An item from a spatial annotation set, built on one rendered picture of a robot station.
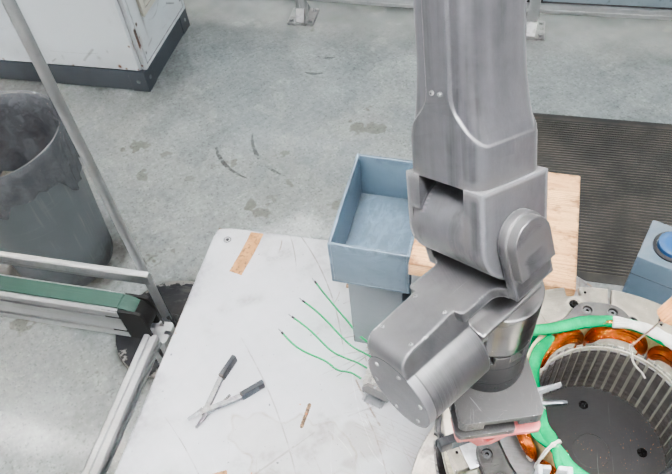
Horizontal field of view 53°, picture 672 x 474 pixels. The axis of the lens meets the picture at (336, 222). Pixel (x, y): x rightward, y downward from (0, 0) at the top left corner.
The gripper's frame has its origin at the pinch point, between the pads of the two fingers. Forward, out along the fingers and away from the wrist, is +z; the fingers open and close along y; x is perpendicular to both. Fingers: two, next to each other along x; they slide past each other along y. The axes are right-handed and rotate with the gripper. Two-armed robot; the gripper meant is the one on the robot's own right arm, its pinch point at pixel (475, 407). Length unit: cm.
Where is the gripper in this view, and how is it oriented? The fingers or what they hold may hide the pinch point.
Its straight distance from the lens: 64.4
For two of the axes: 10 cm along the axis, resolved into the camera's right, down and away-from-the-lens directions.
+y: 1.1, 7.7, -6.3
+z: 0.7, 6.3, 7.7
